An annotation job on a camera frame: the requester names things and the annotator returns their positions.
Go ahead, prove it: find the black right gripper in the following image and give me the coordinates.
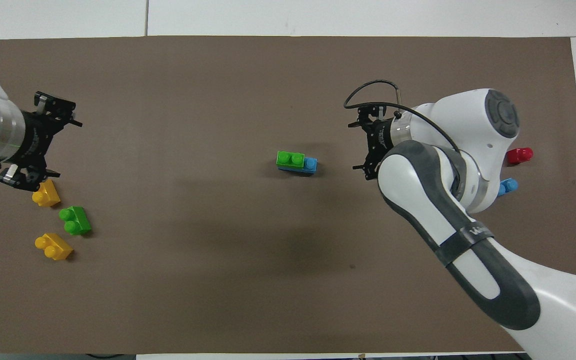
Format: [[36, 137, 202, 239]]
[[347, 104, 395, 182]]

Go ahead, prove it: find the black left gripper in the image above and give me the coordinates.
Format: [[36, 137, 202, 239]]
[[0, 91, 83, 193]]

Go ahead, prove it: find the blue three-stud toy block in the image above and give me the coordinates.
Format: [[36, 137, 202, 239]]
[[497, 178, 519, 197], [278, 157, 318, 175]]

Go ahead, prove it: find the green two-stud toy block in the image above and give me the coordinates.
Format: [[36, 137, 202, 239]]
[[59, 205, 92, 236], [276, 150, 306, 170]]

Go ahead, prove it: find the yellow two-stud toy block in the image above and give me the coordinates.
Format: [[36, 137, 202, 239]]
[[34, 233, 74, 261], [31, 179, 62, 208]]

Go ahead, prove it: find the red single-stud toy block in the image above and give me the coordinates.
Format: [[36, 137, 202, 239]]
[[506, 147, 534, 166]]

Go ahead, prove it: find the brown table mat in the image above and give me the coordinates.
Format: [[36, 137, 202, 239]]
[[0, 36, 576, 355]]

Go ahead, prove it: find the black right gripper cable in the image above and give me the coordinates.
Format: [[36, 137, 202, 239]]
[[343, 79, 463, 153]]

